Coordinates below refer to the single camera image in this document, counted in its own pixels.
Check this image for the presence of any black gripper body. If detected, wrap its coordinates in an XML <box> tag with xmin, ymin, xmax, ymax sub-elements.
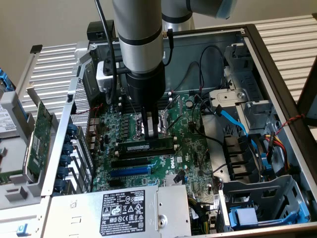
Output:
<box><xmin>125</xmin><ymin>61</ymin><xmax>166</xmax><ymax>110</ymax></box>

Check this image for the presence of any dark RAM stick white label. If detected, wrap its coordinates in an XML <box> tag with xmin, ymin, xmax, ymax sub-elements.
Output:
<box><xmin>118</xmin><ymin>138</ymin><xmax>174</xmax><ymax>154</ymax></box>

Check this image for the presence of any silver CPU socket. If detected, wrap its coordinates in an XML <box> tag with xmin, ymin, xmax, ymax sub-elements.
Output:
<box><xmin>133</xmin><ymin>109</ymin><xmax>173</xmax><ymax>139</ymax></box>

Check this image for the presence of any green motherboard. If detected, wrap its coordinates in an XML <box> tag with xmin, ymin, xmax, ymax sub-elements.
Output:
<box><xmin>90</xmin><ymin>91</ymin><xmax>220</xmax><ymax>199</ymax></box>

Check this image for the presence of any long black expansion slot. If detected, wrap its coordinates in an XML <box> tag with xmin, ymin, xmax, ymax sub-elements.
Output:
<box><xmin>110</xmin><ymin>157</ymin><xmax>149</xmax><ymax>169</ymax></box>

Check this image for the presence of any long blue expansion slot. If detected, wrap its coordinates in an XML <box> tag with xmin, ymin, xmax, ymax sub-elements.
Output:
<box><xmin>110</xmin><ymin>166</ymin><xmax>151</xmax><ymax>178</ymax></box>

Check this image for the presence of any silver chipset heatsink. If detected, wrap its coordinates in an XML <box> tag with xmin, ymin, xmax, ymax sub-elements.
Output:
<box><xmin>163</xmin><ymin>173</ymin><xmax>185</xmax><ymax>187</ymax></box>

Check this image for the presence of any grey metal PC case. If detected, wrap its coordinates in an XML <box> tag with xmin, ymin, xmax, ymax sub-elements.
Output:
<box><xmin>41</xmin><ymin>23</ymin><xmax>317</xmax><ymax>238</ymax></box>

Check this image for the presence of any black box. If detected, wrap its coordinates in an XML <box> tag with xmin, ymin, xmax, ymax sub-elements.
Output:
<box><xmin>87</xmin><ymin>21</ymin><xmax>119</xmax><ymax>42</ymax></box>

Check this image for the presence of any silver metal drive cage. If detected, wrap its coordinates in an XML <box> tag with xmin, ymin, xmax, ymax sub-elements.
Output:
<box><xmin>208</xmin><ymin>42</ymin><xmax>282</xmax><ymax>136</ymax></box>

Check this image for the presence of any green graphics card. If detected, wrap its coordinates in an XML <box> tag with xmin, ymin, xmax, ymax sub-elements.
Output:
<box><xmin>22</xmin><ymin>85</ymin><xmax>54</xmax><ymax>184</ymax></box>

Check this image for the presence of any grey metal disk bay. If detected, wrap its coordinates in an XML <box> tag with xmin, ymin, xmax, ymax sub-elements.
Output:
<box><xmin>219</xmin><ymin>175</ymin><xmax>312</xmax><ymax>235</ymax></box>

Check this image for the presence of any silver power supply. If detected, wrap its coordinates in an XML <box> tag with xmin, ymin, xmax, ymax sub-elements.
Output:
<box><xmin>41</xmin><ymin>184</ymin><xmax>193</xmax><ymax>238</ymax></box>

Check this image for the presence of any blue plastic clip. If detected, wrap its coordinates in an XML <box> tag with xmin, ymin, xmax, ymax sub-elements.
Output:
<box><xmin>260</xmin><ymin>151</ymin><xmax>273</xmax><ymax>177</ymax></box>

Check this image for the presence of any blue plastic disk caddy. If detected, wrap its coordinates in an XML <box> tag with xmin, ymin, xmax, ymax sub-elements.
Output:
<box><xmin>228</xmin><ymin>202</ymin><xmax>312</xmax><ymax>230</ymax></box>

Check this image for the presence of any green circuit board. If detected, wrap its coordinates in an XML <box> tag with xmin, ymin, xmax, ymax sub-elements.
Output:
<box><xmin>0</xmin><ymin>170</ymin><xmax>23</xmax><ymax>185</ymax></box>

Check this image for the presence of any dark brown panel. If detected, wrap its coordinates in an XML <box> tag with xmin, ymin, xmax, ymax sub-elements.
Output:
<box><xmin>296</xmin><ymin>56</ymin><xmax>317</xmax><ymax>127</ymax></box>

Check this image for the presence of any blue square button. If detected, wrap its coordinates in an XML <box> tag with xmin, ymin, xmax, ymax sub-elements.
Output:
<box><xmin>16</xmin><ymin>222</ymin><xmax>30</xmax><ymax>238</ymax></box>

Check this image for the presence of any black camera bracket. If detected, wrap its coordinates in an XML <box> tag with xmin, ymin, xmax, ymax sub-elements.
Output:
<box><xmin>103</xmin><ymin>59</ymin><xmax>129</xmax><ymax>75</ymax></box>

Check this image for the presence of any thin black wire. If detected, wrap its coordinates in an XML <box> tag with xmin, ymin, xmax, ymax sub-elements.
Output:
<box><xmin>192</xmin><ymin>94</ymin><xmax>225</xmax><ymax>148</ymax></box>
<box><xmin>210</xmin><ymin>162</ymin><xmax>230</xmax><ymax>175</ymax></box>
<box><xmin>173</xmin><ymin>44</ymin><xmax>227</xmax><ymax>96</ymax></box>

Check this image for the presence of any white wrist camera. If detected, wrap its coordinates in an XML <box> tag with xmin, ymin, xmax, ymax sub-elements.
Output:
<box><xmin>96</xmin><ymin>60</ymin><xmax>117</xmax><ymax>94</ymax></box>

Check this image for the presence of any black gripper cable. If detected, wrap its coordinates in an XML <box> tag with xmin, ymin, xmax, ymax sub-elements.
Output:
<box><xmin>162</xmin><ymin>27</ymin><xmax>174</xmax><ymax>67</ymax></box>

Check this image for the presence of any black angled wire plug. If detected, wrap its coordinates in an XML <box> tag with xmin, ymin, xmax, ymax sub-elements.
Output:
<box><xmin>173</xmin><ymin>170</ymin><xmax>187</xmax><ymax>184</ymax></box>

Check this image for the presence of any red black twisted wire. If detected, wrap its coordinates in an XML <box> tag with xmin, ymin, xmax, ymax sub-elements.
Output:
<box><xmin>274</xmin><ymin>113</ymin><xmax>307</xmax><ymax>136</ymax></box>
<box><xmin>75</xmin><ymin>103</ymin><xmax>104</xmax><ymax>116</ymax></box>

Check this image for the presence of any black camera cable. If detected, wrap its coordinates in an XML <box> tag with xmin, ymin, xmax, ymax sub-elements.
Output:
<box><xmin>95</xmin><ymin>0</ymin><xmax>118</xmax><ymax>105</ymax></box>

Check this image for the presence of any blue flat disk wire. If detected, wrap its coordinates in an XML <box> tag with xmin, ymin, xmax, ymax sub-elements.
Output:
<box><xmin>214</xmin><ymin>104</ymin><xmax>267</xmax><ymax>164</ymax></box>

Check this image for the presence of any black yellow wire bundle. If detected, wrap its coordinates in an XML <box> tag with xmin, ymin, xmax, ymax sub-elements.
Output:
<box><xmin>187</xmin><ymin>195</ymin><xmax>218</xmax><ymax>236</ymax></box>

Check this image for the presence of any yellow red power wire bundle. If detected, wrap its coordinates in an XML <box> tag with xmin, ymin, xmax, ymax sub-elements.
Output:
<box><xmin>262</xmin><ymin>132</ymin><xmax>292</xmax><ymax>174</ymax></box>

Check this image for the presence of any blue plastic frame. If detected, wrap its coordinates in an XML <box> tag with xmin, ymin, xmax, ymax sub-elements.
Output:
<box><xmin>0</xmin><ymin>68</ymin><xmax>16</xmax><ymax>100</ymax></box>

